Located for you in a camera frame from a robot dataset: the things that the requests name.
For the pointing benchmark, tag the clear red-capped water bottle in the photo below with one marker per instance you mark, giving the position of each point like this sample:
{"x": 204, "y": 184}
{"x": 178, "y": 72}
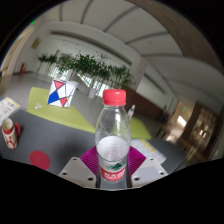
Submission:
{"x": 112, "y": 150}

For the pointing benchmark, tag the small lime green table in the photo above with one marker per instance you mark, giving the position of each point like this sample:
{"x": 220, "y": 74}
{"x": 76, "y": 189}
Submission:
{"x": 140, "y": 130}

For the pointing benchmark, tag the large lime green table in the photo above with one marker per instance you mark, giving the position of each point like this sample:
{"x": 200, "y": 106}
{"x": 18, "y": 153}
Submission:
{"x": 56, "y": 113}

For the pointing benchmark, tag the white box with coloured triangles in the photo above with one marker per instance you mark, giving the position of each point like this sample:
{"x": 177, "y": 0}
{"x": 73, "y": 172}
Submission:
{"x": 61, "y": 93}

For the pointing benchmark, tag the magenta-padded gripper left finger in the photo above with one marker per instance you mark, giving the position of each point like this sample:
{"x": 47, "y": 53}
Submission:
{"x": 78, "y": 171}

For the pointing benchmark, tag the framed wall picture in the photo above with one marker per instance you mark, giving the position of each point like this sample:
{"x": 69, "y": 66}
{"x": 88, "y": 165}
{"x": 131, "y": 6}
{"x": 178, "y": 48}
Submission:
{"x": 35, "y": 43}

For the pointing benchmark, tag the colourful printed booklet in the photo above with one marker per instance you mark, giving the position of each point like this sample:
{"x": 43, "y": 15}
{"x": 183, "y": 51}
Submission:
{"x": 7, "y": 108}

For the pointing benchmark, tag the red and white mug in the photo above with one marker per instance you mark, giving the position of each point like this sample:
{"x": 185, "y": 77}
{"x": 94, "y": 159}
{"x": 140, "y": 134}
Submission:
{"x": 9, "y": 135}

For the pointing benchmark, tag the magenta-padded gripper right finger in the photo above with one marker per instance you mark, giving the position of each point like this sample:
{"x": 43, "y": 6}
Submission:
{"x": 148, "y": 171}

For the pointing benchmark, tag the green exit sign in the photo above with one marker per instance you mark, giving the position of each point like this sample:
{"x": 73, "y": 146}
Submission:
{"x": 32, "y": 23}

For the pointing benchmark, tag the red fire extinguisher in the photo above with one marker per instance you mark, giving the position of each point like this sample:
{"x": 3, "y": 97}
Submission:
{"x": 22, "y": 68}

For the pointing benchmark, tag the flat round red coaster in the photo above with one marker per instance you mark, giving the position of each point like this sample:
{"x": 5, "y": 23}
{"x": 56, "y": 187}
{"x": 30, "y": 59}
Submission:
{"x": 39, "y": 160}

